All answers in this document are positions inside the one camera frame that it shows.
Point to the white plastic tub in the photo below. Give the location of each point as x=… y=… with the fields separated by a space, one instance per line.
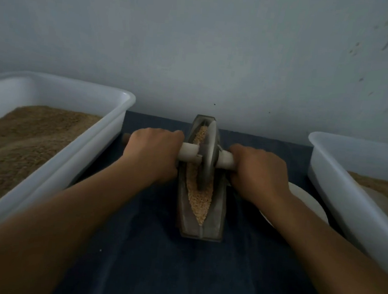
x=85 y=152
x=351 y=210

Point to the person's right forearm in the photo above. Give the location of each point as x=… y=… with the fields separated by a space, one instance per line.
x=336 y=266

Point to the large brown grain heap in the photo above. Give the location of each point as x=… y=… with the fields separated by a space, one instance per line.
x=17 y=150
x=383 y=190

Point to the white round plate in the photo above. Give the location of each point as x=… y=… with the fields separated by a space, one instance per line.
x=308 y=199

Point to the dark blue table cloth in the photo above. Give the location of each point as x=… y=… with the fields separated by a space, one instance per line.
x=149 y=270

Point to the boat-shaped metal grinding trough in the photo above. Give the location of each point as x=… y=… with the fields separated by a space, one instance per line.
x=204 y=228

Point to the person's right hand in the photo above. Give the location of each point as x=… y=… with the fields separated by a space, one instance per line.
x=259 y=174

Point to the person's left forearm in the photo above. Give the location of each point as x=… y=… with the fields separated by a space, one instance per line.
x=40 y=240

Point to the person's left hand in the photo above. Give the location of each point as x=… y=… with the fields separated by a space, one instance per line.
x=154 y=152

